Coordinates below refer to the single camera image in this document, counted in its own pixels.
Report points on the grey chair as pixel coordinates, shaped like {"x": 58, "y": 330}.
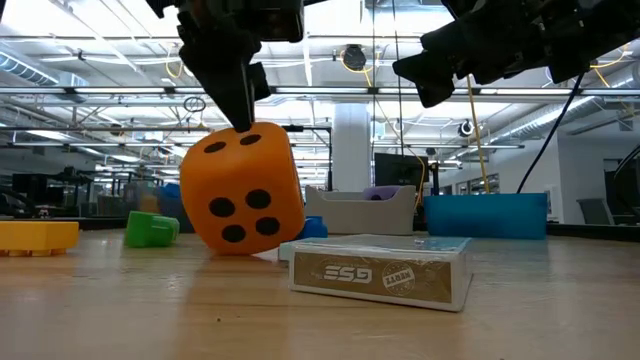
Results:
{"x": 595, "y": 210}

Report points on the white building column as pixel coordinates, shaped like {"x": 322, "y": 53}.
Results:
{"x": 350, "y": 160}

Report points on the mint flat toy plate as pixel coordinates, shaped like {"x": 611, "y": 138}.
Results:
{"x": 284, "y": 251}

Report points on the teal plastic bin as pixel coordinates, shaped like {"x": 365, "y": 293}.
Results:
{"x": 485, "y": 215}

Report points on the black gantry frame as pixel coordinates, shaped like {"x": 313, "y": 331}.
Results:
{"x": 320, "y": 128}

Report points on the gold playing card box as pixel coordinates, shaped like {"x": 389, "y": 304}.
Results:
{"x": 375, "y": 277}

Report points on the silver air duct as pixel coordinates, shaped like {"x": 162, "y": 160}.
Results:
{"x": 560, "y": 115}

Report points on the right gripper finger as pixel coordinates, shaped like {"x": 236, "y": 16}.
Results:
{"x": 435, "y": 90}
{"x": 415, "y": 65}

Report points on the grey plastic bin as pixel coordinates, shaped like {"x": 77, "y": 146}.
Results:
{"x": 350, "y": 217}

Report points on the purple foam die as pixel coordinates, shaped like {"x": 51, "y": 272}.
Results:
{"x": 380, "y": 191}

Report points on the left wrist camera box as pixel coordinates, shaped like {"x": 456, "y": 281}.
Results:
{"x": 280, "y": 20}

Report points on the yellow flat toy plate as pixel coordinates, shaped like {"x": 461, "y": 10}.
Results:
{"x": 37, "y": 235}

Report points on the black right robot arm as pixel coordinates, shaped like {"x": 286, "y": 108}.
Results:
{"x": 575, "y": 30}

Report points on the black monitor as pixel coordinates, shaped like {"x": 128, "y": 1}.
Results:
{"x": 395, "y": 170}

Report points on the green toy block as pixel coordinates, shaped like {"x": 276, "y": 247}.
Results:
{"x": 150, "y": 230}

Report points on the orange foam die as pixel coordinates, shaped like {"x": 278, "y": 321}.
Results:
{"x": 240, "y": 170}

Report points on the black curved stand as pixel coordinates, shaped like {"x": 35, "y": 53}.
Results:
{"x": 627, "y": 190}

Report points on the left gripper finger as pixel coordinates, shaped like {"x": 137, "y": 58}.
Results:
{"x": 260, "y": 80}
{"x": 225, "y": 90}

